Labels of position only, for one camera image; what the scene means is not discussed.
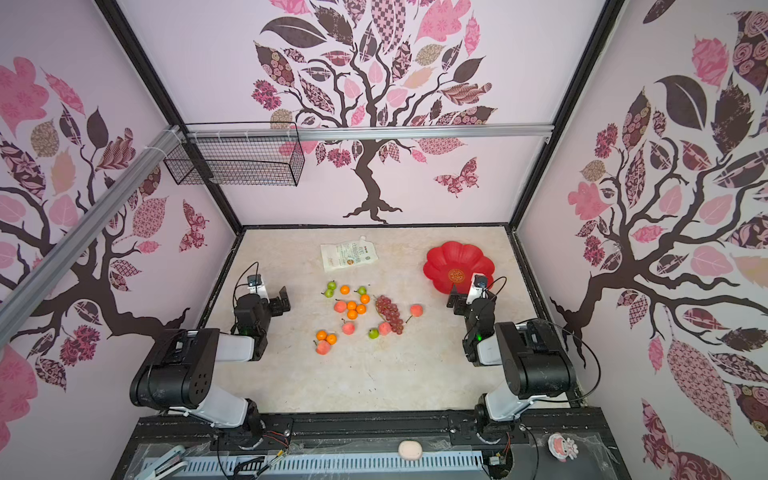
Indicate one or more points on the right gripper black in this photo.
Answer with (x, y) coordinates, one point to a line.
(457, 301)

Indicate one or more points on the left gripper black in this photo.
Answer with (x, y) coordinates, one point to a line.
(278, 301)

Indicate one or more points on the red flower-shaped fruit bowl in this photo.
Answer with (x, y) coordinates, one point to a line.
(453, 264)

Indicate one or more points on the purple fake grape bunch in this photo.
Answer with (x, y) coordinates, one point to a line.
(390, 313)

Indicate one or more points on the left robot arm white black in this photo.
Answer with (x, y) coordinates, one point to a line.
(178, 373)

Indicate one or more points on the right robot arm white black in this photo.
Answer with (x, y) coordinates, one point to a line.
(533, 362)

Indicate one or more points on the pink fake peach bottom left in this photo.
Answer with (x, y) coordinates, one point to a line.
(322, 347)

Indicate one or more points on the pink fake peach middle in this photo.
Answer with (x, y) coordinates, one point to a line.
(348, 327)

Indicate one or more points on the pink round sticker toy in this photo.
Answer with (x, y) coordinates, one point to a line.
(562, 448)

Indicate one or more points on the white stapler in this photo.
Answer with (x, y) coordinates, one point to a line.
(161, 463)

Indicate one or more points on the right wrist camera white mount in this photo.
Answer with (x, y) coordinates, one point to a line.
(478, 288)

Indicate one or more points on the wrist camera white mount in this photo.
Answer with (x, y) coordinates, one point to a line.
(256, 286)
(478, 288)

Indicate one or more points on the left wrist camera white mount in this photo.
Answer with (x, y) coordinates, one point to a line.
(256, 286)

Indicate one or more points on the black wire basket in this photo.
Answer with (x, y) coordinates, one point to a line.
(261, 153)

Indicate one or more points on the white slotted cable duct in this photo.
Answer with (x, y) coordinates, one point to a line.
(306, 465)

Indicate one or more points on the aluminium rail back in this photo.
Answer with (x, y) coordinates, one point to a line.
(372, 132)

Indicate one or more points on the aluminium rail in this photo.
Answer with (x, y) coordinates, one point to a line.
(24, 299)
(372, 132)

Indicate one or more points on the aluminium rail left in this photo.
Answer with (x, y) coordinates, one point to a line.
(24, 299)

